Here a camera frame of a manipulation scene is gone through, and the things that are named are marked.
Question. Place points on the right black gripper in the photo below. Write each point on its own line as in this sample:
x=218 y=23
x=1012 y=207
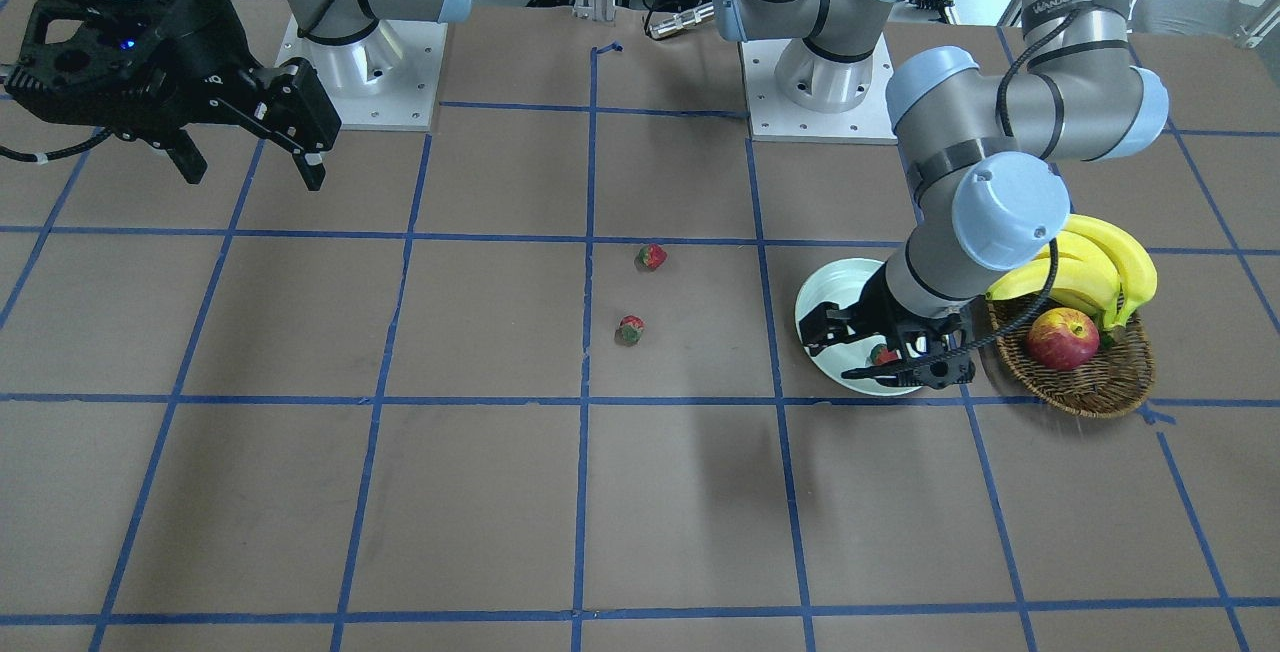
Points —
x=208 y=24

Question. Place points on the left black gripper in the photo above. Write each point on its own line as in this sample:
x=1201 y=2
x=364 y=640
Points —
x=868 y=311

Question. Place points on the strawberry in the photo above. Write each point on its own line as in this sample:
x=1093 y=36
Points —
x=651 y=256
x=630 y=330
x=882 y=354

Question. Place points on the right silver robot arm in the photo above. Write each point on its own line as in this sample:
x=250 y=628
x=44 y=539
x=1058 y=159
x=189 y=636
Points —
x=328 y=22

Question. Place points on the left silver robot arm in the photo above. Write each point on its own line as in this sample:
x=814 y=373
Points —
x=979 y=149

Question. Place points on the light green plate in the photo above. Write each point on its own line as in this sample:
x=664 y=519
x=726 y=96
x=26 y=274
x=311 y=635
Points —
x=840 y=282

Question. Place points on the red apple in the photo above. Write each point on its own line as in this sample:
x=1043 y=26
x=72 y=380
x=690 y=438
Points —
x=1062 y=339

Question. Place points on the yellow banana bunch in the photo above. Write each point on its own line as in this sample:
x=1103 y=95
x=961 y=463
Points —
x=1103 y=271

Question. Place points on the wicker basket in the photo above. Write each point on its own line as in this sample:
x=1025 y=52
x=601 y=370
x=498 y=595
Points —
x=1116 y=381

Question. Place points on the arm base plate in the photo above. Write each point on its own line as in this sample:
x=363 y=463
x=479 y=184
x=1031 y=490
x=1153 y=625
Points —
x=386 y=82
x=794 y=95

